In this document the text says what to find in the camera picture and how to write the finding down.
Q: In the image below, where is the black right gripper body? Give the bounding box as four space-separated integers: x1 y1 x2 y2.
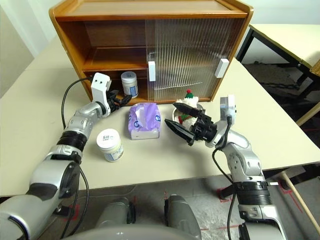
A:
190 112 219 143

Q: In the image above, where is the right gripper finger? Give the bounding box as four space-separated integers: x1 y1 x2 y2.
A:
172 101 202 118
164 119 195 147

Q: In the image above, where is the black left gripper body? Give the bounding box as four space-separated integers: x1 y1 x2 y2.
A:
106 89 123 111

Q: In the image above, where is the snowman plush toy green hat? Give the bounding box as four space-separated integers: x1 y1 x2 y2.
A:
174 88 200 125

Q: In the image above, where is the round metal dish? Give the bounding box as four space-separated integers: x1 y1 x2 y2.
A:
171 101 205 126

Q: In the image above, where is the purple tissue pack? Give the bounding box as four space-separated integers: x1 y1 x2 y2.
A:
127 102 162 140

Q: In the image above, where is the ribbed clear sliding door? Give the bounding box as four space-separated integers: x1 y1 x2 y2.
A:
145 19 238 104
154 18 243 103

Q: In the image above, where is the wooden cabinet shelf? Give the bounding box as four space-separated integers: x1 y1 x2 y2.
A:
83 46 148 72

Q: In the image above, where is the wooden cabinet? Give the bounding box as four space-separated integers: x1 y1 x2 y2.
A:
48 0 255 105

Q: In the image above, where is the white bottle blue print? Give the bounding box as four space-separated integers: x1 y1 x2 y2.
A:
120 71 139 98
96 127 125 163

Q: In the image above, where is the grey rounded robot leg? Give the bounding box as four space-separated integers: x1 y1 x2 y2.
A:
96 197 137 230
163 194 202 238

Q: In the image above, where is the wooden stick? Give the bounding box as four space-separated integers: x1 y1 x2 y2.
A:
281 171 320 237

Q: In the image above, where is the grey robot torso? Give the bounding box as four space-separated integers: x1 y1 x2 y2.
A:
67 226 201 240

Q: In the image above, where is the woven wicker basket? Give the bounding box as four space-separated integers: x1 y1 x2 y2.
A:
309 53 320 78

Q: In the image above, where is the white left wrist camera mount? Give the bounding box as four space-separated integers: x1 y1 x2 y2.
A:
90 72 113 117

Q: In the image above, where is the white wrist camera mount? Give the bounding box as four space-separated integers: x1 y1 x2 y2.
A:
90 72 113 117
219 94 238 126

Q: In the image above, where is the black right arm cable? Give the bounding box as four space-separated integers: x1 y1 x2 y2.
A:
212 116 238 240

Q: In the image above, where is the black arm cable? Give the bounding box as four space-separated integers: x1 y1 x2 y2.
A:
212 116 238 240
59 76 95 240

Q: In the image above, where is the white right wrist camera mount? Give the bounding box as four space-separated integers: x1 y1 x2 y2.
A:
219 94 238 126

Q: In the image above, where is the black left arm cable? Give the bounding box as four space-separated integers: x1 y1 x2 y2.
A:
59 76 95 240

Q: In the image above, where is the cream table black frame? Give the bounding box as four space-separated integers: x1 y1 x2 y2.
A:
236 23 320 127

